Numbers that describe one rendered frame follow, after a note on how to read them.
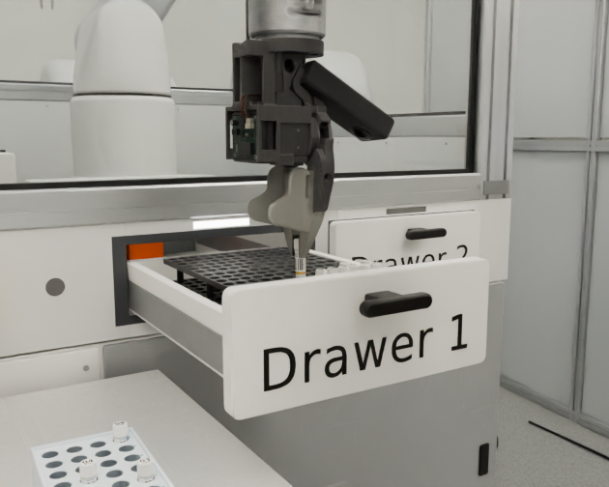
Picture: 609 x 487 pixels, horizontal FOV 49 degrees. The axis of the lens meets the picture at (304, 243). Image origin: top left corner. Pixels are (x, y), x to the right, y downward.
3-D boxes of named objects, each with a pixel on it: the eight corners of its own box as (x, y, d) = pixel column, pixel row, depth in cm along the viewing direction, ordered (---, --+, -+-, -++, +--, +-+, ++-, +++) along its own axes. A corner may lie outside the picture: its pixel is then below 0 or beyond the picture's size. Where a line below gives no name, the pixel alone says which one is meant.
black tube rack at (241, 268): (385, 330, 75) (386, 273, 74) (242, 357, 66) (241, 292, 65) (286, 292, 94) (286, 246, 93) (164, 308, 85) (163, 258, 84)
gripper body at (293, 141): (224, 166, 68) (222, 42, 66) (298, 164, 72) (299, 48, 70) (259, 169, 61) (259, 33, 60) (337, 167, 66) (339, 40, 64)
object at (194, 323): (462, 346, 71) (464, 289, 70) (241, 393, 57) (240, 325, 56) (277, 278, 104) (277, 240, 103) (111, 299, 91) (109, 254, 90)
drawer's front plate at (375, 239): (478, 276, 113) (481, 211, 112) (334, 297, 98) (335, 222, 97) (471, 274, 115) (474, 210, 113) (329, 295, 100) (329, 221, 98)
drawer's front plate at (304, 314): (485, 361, 70) (490, 258, 68) (232, 422, 55) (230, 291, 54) (474, 357, 72) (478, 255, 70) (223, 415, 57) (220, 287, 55)
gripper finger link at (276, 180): (241, 253, 70) (243, 164, 68) (290, 248, 73) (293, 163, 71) (254, 259, 68) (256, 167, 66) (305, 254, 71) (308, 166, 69)
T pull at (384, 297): (433, 307, 60) (434, 293, 60) (365, 319, 56) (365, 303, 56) (407, 300, 63) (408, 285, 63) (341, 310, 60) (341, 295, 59)
